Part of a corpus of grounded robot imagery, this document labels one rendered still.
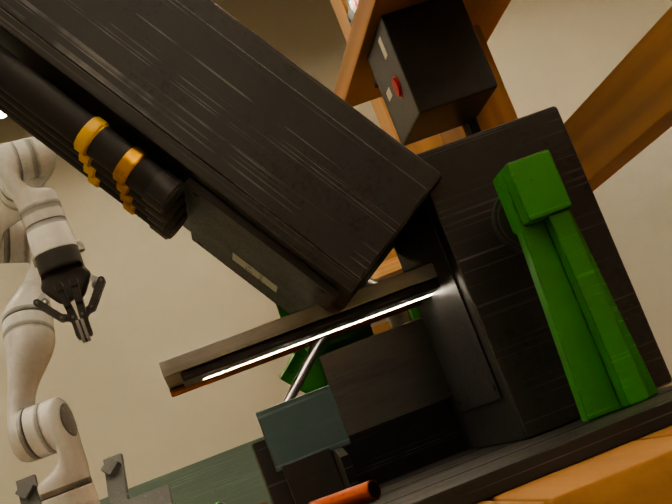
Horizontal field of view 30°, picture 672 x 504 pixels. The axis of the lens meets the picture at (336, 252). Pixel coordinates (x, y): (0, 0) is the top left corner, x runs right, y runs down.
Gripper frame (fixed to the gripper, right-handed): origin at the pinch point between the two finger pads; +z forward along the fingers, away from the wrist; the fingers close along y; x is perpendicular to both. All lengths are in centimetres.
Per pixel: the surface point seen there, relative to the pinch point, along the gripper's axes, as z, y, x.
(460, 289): 22, 45, -72
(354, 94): -20, 55, -12
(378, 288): 18, 37, -65
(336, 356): 22, 33, -38
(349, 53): -22, 53, -27
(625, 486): 43, 38, -124
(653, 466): 43, 41, -124
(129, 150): -4, 15, -78
